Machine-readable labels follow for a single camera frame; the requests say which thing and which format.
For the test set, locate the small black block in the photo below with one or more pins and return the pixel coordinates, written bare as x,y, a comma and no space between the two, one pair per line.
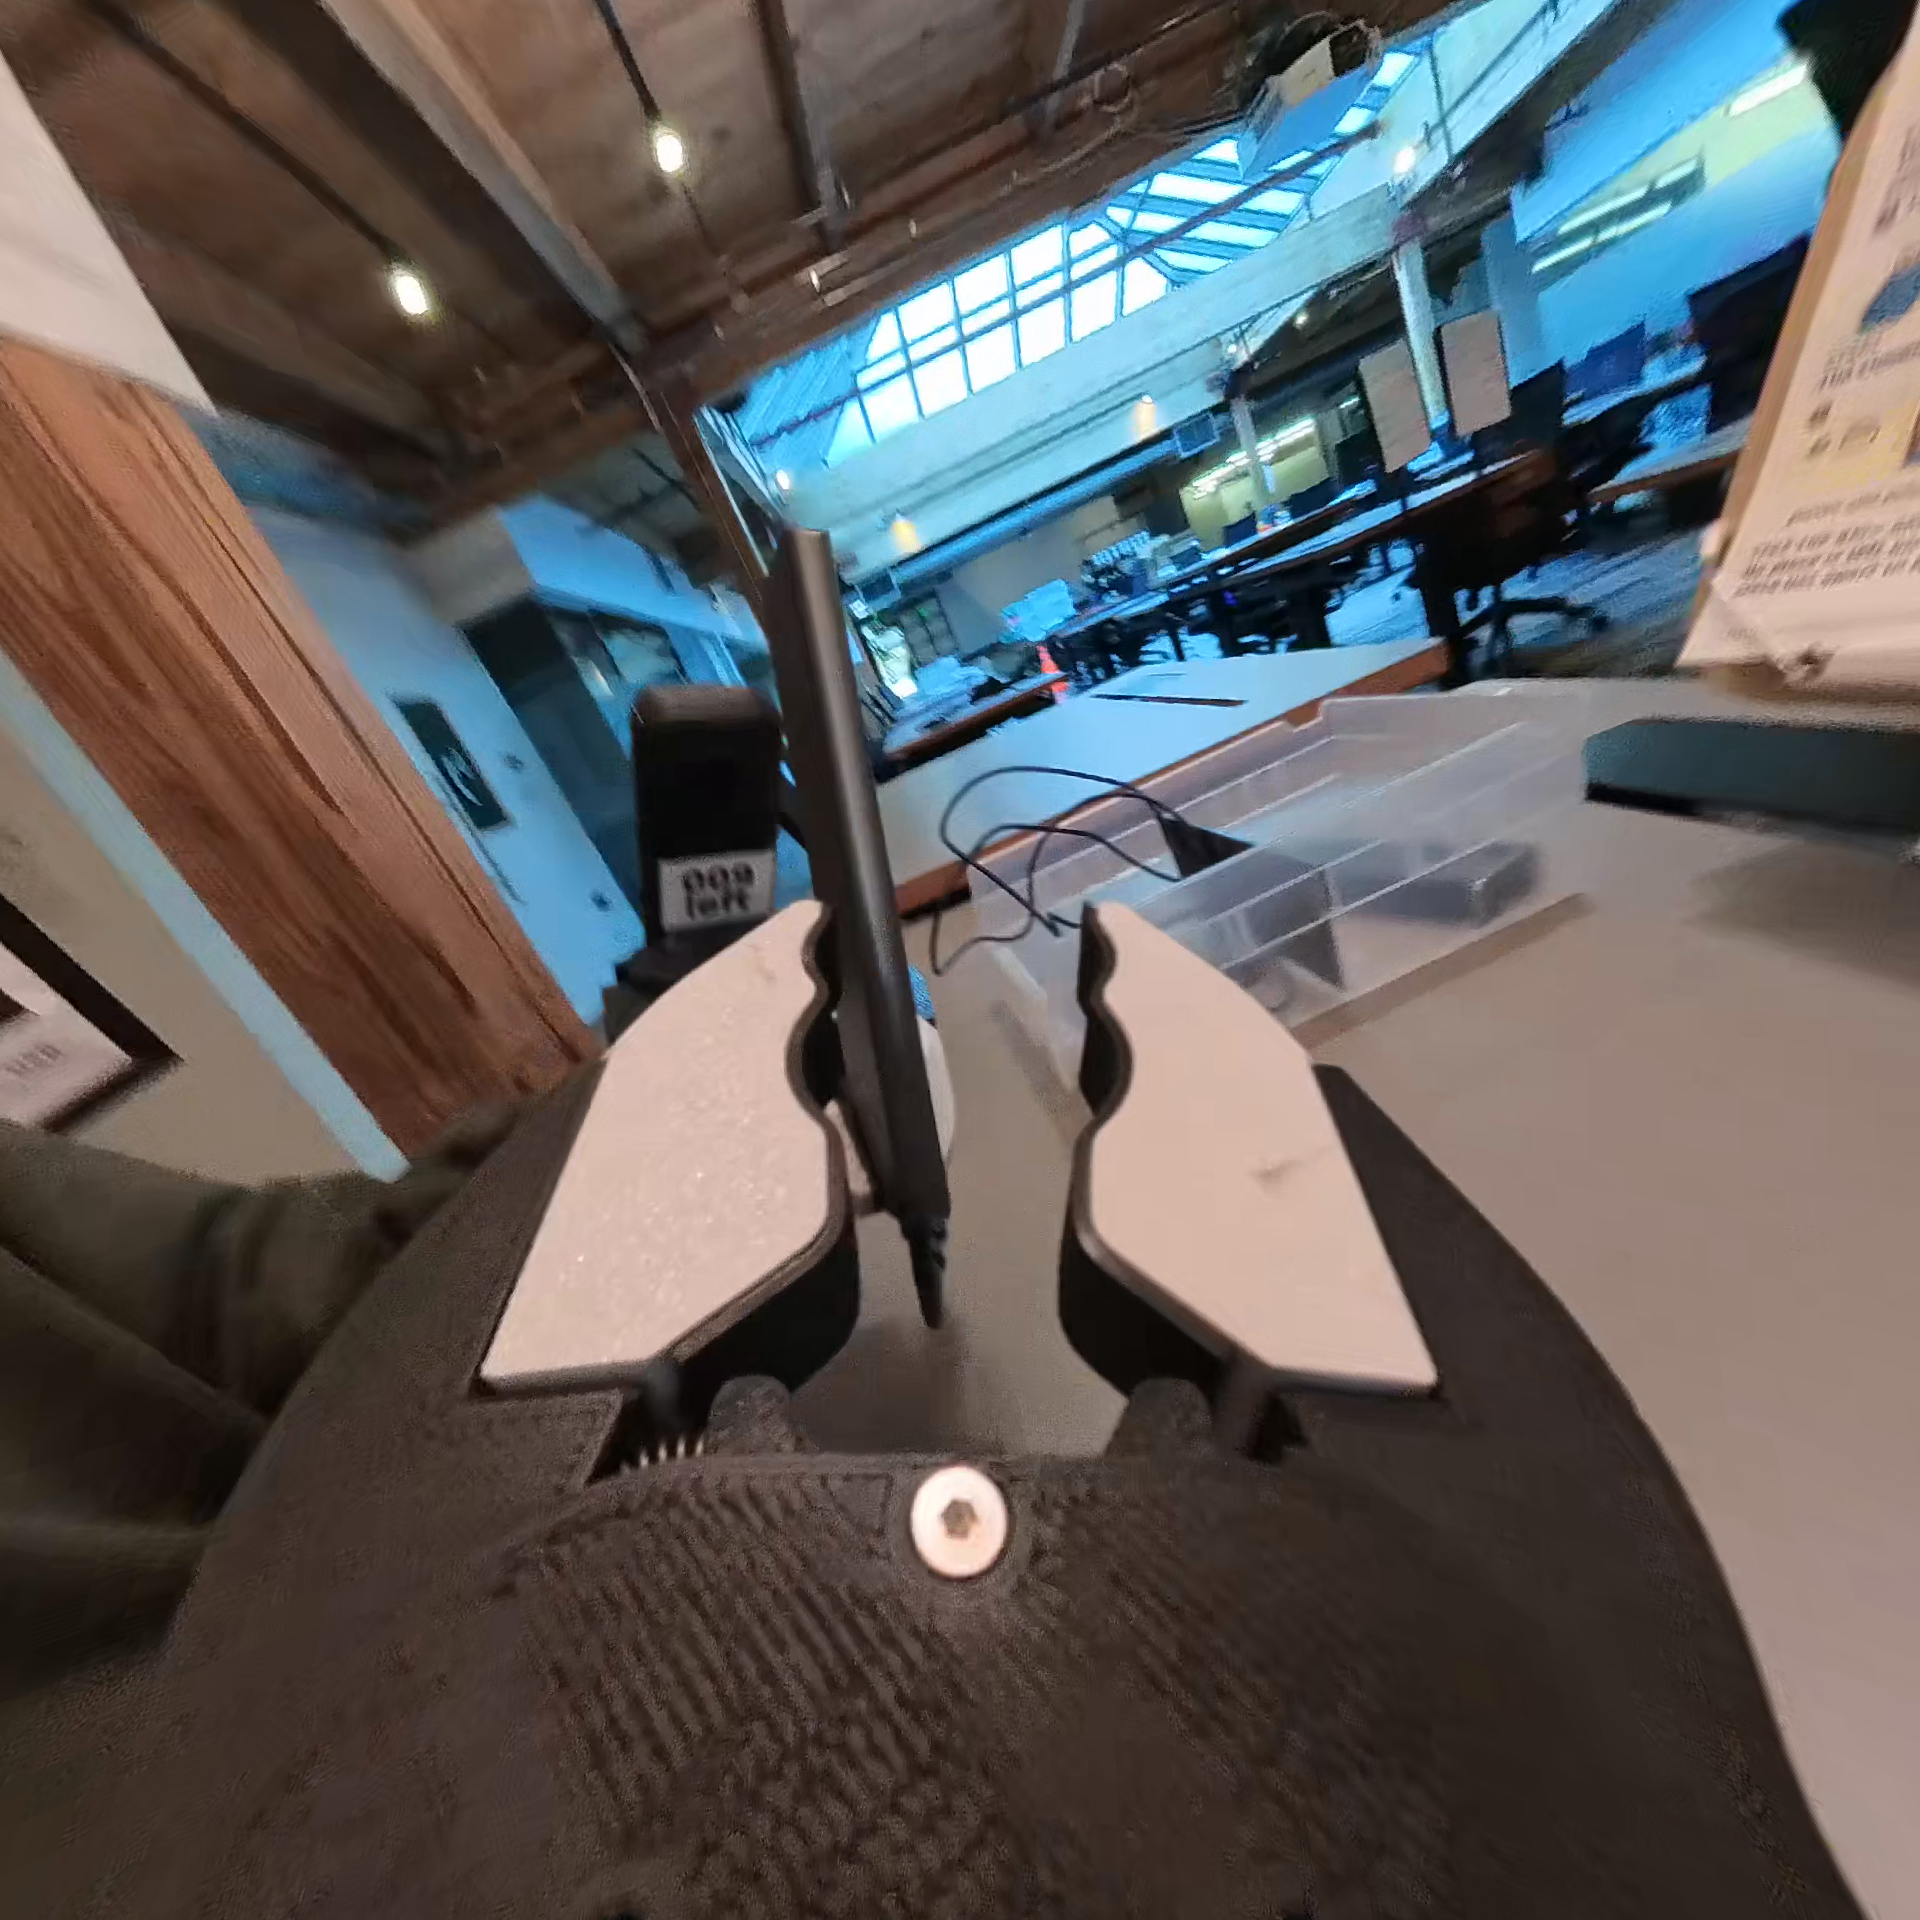
1464,884

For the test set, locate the black office chair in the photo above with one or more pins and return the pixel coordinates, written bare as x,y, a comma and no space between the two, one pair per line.
1522,578

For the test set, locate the black framed picture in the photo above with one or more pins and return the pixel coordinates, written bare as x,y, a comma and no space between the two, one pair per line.
66,1036

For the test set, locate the person's left forearm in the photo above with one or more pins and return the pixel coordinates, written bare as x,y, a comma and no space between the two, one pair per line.
135,1319

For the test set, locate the clear plastic organizer tray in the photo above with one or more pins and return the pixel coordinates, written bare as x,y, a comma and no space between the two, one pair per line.
1319,819

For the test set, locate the wooden post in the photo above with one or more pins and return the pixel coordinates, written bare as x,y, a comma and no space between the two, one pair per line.
225,751

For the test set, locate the black flat device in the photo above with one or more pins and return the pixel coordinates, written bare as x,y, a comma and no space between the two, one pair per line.
1756,772

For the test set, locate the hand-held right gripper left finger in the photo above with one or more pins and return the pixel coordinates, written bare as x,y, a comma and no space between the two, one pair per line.
675,1185

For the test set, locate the orange cone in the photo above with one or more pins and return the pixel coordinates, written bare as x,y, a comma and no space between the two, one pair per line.
1050,668

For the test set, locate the long wooden table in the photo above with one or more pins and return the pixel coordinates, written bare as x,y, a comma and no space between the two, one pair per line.
1348,532

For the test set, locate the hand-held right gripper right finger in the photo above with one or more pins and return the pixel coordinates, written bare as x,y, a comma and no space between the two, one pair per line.
1243,1201

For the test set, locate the round ceiling lamp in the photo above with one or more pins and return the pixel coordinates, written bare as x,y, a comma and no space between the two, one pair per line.
668,147
407,290

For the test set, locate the black wall sign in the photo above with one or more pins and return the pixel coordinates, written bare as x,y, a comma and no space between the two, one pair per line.
451,762

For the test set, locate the grey desk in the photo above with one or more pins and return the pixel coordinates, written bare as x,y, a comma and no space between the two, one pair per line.
1576,1141

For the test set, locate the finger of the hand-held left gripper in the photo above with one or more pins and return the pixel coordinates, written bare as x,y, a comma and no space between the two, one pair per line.
869,961

